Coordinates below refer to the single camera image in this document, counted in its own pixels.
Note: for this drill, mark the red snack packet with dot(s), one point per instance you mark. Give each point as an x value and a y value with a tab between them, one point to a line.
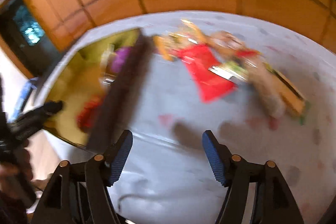
87	115

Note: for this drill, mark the cracker pack green ends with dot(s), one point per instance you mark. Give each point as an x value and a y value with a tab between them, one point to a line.
297	106

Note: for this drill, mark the purple snack pouch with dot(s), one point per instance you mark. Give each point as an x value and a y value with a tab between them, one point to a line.
119	59

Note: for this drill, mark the sesame bar clear packet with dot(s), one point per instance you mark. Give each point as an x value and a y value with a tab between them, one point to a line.
261	78

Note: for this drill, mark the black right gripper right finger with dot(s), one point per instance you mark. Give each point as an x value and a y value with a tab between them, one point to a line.
218	156

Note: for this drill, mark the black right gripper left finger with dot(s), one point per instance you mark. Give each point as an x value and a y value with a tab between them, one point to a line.
116	156

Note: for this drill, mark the white patterned tablecloth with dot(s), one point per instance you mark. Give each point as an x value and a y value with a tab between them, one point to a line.
167	177

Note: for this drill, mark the long white gold box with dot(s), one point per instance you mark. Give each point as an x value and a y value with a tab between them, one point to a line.
107	74

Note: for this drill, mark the red cake packet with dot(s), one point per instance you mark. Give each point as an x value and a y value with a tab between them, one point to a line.
198	59

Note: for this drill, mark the yellow green foil snack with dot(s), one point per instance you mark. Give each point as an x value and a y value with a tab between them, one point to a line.
232	70

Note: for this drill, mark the gold rectangular tin box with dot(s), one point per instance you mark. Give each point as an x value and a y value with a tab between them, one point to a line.
102	90

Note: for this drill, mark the brown pastry packet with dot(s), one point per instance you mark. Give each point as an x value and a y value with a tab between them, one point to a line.
225	43

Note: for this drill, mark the orange nut snack bag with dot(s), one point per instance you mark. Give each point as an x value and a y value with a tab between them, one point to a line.
170	45

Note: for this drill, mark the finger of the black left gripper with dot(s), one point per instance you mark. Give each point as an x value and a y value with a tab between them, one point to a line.
33	121

